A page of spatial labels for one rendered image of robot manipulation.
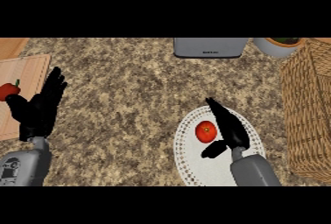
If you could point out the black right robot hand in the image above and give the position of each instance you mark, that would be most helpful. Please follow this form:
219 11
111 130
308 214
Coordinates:
231 125

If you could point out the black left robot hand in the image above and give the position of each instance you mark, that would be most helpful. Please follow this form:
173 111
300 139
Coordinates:
40 110

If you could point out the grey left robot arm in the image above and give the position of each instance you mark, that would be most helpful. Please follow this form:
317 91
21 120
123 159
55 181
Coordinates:
26 166

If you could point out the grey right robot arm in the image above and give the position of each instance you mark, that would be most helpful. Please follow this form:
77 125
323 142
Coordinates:
255 170

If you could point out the red tomato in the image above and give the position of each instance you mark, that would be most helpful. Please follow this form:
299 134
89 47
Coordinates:
206 131

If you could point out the white round placemat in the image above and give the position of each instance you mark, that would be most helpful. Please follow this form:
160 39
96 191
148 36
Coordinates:
194 163

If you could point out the wicker basket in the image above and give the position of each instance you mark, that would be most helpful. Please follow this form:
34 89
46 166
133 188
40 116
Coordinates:
308 110

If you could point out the wooden cutting board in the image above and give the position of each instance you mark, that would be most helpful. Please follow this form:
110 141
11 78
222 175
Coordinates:
20 87

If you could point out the red bell pepper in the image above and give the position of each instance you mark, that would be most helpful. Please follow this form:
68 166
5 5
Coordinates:
8 91

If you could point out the grey appliance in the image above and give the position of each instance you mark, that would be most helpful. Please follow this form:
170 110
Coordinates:
210 46

